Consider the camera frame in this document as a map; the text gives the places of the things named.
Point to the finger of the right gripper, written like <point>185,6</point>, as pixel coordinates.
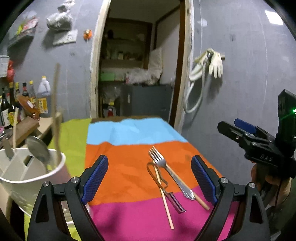
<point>241,137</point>
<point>254,130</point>

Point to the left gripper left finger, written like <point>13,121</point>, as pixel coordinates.
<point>48,220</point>

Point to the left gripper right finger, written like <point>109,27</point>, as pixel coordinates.
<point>250,220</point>

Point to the wooden stick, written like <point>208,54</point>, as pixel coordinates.
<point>197,198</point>

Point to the steel fork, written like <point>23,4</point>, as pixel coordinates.
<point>161,162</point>

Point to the light wooden chopstick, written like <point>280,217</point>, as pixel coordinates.
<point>55,119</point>

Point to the steel spoon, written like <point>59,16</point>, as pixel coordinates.
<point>7,148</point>

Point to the white utensil holder bucket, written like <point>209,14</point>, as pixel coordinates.
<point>23,175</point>

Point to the steel ladle in holder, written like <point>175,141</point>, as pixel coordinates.
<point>38,148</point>

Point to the white rubber glove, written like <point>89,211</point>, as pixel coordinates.
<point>216,65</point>

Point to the colourful striped table cloth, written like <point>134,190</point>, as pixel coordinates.
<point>128,204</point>

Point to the wooden cutting board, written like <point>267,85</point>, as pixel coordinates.
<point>25,128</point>

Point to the soy sauce bottle yellow label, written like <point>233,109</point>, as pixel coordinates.
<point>12,107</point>

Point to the large oil jug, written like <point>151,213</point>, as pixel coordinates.
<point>44,98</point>

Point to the grey cabinet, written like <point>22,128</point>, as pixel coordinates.
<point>139,100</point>

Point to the dark wine bottle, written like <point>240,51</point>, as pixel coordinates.
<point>5,110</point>

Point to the grey plastic bag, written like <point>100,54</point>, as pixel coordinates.
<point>62,19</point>

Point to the wall shelf with packets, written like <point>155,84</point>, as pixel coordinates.
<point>24,32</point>

